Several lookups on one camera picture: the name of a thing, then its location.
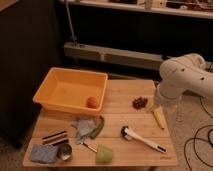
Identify dark grape bunch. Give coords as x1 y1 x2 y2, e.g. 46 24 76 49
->
132 97 148 110

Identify yellow banana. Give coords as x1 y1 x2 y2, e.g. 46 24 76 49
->
153 107 165 129

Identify dark cabinet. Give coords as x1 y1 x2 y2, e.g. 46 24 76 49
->
0 0 61 149

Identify blue sponge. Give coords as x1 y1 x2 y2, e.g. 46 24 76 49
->
29 145 58 164

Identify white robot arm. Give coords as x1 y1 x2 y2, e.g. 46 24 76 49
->
151 53 213 110

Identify white black dish brush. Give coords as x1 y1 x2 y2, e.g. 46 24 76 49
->
121 126 167 153

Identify wooden shelf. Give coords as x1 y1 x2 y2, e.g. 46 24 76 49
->
59 0 213 19

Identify green pepper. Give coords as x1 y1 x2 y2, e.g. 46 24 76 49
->
89 116 105 139

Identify small metal utensil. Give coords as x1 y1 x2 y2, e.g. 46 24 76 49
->
81 142 97 153

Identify grey blue cloth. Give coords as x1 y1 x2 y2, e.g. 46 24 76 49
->
71 119 97 144

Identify orange fruit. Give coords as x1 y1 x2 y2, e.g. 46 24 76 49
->
86 97 99 108

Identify grey metal rail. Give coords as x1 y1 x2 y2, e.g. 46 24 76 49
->
63 42 164 70

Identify dark striped bars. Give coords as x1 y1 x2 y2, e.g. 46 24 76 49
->
42 131 68 145

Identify black floor cables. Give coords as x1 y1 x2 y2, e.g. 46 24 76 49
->
183 96 213 171

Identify yellow plastic tray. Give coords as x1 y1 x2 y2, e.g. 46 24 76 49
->
33 67 108 116

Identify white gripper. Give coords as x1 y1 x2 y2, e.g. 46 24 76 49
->
150 83 182 111

